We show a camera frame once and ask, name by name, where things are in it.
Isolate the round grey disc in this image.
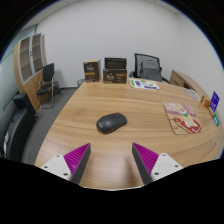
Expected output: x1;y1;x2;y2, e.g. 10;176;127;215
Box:
184;88;202;101

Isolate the grey backpack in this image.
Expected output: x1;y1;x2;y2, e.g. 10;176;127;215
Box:
139;59;163;82

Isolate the black leather sofa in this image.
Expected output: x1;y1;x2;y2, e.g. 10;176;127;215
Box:
0;92;38;163

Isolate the black metal-legged visitor chair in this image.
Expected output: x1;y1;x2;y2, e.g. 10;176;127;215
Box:
35;62;63;110

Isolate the white sticker sheet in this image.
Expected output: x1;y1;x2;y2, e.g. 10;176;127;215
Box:
128;77;160;91

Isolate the cartoon print mouse pad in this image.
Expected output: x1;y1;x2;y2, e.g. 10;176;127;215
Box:
161;101;203;136

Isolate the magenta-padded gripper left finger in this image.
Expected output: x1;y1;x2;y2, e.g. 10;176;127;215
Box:
39;142;92;186

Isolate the wide brown coffee box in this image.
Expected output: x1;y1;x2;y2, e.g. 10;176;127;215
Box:
102;68;128;85

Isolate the tall brown coffee box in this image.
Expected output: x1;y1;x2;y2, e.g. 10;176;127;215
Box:
82;59;102;83

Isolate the wooden side cabinet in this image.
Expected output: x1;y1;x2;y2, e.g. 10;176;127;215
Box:
169;69;211;101

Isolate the small orange box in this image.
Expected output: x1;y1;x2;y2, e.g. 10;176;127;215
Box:
200;95;212;108

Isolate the small teal box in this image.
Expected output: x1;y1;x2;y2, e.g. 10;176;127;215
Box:
213;113;221;127

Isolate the purple sign stand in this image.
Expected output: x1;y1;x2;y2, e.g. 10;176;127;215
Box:
209;90;221;113

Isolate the black mesh office chair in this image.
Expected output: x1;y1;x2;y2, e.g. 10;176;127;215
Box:
129;52;170;84

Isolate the wooden shelf unit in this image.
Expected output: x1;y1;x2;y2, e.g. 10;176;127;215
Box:
13;32;48;111

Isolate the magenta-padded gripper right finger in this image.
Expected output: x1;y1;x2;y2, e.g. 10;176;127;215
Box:
131;142;184;186

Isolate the black computer mouse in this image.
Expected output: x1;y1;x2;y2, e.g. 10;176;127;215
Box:
95;112;128;135

